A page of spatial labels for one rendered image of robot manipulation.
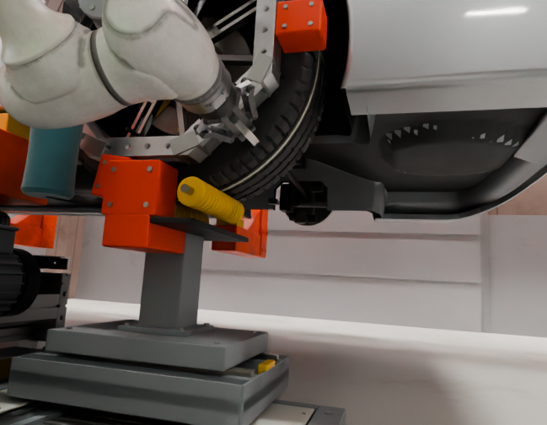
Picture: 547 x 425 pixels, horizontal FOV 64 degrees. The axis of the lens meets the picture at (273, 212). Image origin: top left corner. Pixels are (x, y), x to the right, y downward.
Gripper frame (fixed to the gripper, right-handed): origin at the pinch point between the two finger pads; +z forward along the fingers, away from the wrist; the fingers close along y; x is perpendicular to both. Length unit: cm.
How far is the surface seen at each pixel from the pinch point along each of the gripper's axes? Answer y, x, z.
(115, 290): -241, 171, 389
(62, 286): -77, 28, 43
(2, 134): -43, 47, 3
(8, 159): -47, 44, 6
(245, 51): 13.7, 24.1, 15.1
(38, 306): -81, 25, 34
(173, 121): -11.3, 24.3, 15.2
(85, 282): -267, 207, 391
